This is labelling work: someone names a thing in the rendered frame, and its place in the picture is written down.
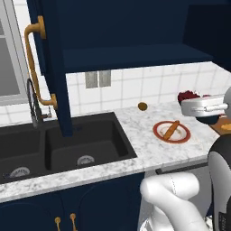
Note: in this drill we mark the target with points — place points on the red rimmed plate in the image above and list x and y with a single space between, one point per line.
159 134

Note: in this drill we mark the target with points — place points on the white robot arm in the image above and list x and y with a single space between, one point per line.
171 192

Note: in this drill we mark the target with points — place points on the round brown pastry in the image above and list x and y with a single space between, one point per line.
142 106

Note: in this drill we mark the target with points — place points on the navy base cabinet door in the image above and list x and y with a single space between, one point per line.
102 204
27 215

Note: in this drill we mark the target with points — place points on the navy wall cabinet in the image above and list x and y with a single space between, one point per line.
132 30

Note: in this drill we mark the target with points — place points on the brown wooden cutting board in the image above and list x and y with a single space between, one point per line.
217 125

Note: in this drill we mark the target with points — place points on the grey framed window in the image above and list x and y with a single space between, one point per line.
9 60

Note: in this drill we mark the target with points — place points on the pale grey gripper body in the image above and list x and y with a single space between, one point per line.
202 106

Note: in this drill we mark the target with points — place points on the grey wall socket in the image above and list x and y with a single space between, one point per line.
105 78
91 79

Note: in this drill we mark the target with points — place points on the long brown pastry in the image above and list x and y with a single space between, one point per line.
171 130

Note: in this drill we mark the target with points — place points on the dark tap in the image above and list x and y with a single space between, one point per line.
33 102

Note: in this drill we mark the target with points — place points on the black double sink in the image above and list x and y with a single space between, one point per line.
75 144

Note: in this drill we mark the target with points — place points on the dark red round thing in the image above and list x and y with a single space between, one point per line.
187 96

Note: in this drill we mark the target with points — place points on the orange pastry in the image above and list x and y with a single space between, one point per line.
226 127

